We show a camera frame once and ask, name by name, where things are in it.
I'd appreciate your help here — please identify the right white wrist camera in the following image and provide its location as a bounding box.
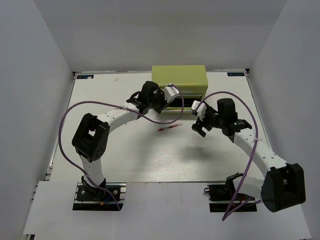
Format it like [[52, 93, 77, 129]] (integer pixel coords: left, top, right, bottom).
[[191, 100, 207, 121]]

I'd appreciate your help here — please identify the left blue corner label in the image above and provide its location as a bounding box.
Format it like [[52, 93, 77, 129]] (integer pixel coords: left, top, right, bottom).
[[76, 74, 94, 80]]

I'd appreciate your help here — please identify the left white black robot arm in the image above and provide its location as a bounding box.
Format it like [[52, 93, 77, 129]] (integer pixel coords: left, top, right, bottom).
[[71, 81, 181, 200]]

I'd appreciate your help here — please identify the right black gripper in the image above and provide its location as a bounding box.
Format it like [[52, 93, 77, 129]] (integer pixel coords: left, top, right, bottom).
[[192, 105, 225, 137]]

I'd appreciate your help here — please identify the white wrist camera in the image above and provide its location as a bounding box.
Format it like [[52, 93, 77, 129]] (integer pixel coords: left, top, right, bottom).
[[191, 100, 207, 121], [162, 83, 180, 104]]

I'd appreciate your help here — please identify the red gel pen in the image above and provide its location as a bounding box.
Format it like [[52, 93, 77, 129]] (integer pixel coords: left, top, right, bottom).
[[157, 122, 183, 132]]

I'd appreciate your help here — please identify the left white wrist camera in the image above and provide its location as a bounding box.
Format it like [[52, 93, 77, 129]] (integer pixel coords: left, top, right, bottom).
[[162, 83, 180, 104]]

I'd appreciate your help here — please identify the blue corner label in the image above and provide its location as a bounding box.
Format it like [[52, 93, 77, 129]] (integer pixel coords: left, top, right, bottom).
[[227, 72, 245, 77], [76, 74, 94, 80]]

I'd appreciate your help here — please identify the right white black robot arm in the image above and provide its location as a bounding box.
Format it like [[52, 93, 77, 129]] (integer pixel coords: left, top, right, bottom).
[[191, 98, 306, 213]]

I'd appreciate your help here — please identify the green metal drawer chest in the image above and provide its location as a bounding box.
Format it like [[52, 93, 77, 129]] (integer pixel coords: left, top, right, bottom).
[[151, 65, 209, 114]]

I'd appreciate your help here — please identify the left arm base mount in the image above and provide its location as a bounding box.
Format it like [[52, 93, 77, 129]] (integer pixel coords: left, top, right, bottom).
[[72, 182, 127, 212]]

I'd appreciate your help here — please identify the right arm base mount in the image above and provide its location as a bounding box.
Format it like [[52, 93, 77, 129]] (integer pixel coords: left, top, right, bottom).
[[203, 173, 257, 213]]

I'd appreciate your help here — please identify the right blue corner label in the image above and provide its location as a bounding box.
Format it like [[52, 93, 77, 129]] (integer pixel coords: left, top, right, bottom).
[[227, 72, 245, 77]]

